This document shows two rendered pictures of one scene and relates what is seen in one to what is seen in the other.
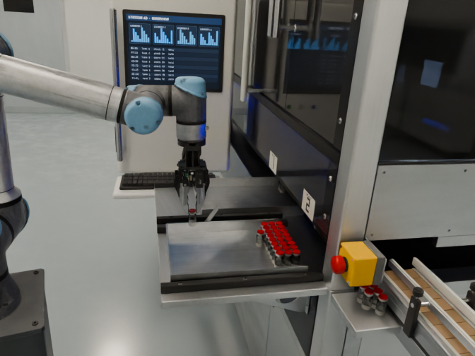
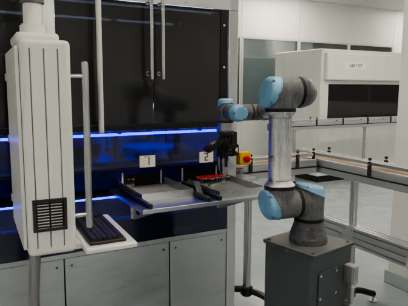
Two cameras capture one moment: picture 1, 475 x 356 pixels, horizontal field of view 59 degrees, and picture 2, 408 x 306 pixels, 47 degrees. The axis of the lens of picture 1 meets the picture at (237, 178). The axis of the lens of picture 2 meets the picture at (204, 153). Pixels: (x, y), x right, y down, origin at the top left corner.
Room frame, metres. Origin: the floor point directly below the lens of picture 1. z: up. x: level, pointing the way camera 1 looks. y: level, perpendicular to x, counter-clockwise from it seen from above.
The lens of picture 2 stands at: (1.71, 2.24, 1.39)
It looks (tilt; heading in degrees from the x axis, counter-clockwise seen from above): 8 degrees down; 255
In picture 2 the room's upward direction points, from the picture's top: straight up
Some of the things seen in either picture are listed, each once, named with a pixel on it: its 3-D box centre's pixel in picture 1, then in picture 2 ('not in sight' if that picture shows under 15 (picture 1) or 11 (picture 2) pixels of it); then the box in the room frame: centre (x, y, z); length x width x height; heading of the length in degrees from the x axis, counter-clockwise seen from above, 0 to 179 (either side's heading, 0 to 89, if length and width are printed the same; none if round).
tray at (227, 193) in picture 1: (245, 196); (154, 188); (1.35, -0.03, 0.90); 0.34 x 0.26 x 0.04; 103
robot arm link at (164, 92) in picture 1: (148, 102); (238, 112); (1.00, 0.22, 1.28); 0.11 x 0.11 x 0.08; 8
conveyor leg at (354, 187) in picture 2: not in sight; (351, 238); (0.07, -0.26, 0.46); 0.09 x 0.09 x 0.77; 13
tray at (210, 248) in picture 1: (231, 248); (225, 186); (0.99, 0.00, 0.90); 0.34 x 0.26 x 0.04; 102
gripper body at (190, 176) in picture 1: (191, 162); (227, 144); (1.02, 0.12, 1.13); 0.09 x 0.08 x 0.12; 10
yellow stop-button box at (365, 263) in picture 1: (359, 263); (242, 157); (0.80, -0.28, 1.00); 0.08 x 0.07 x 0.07; 103
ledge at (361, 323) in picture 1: (370, 311); (240, 177); (0.79, -0.32, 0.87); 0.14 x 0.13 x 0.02; 103
